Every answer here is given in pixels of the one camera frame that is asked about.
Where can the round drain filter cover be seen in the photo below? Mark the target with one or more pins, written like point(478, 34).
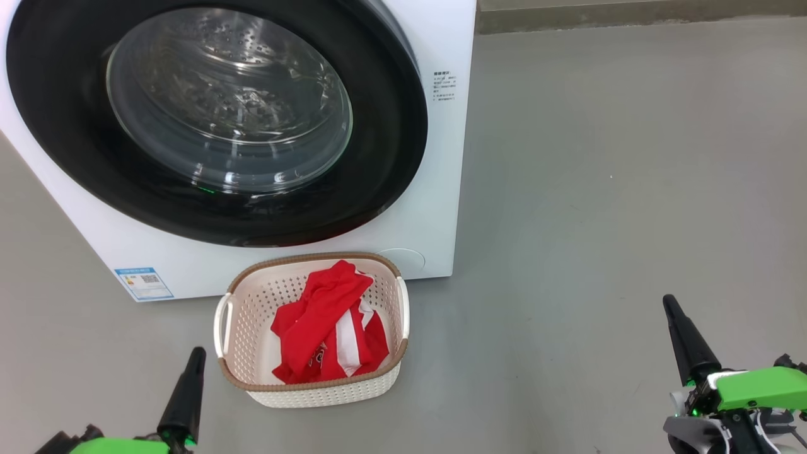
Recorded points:
point(406, 261)

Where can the small printed text sticker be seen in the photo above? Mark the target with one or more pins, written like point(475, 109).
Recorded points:
point(444, 86)

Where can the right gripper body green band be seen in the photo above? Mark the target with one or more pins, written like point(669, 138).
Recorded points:
point(756, 388)

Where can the blue energy label sticker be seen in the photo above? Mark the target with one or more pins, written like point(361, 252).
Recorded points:
point(144, 284)

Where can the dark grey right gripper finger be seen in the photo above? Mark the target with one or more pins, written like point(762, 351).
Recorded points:
point(693, 353)

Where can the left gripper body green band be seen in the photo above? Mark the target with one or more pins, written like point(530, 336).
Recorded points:
point(120, 446)

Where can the cream perforated laundry basket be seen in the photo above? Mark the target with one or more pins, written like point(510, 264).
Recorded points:
point(252, 340)

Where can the red and white garment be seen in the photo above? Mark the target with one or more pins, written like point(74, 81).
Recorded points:
point(321, 315)

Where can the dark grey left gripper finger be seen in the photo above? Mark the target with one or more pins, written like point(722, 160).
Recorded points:
point(183, 410)

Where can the white front-load washing machine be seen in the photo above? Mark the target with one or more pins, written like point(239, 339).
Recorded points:
point(435, 189)

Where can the black round glass washer door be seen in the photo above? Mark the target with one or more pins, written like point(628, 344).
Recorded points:
point(63, 126)

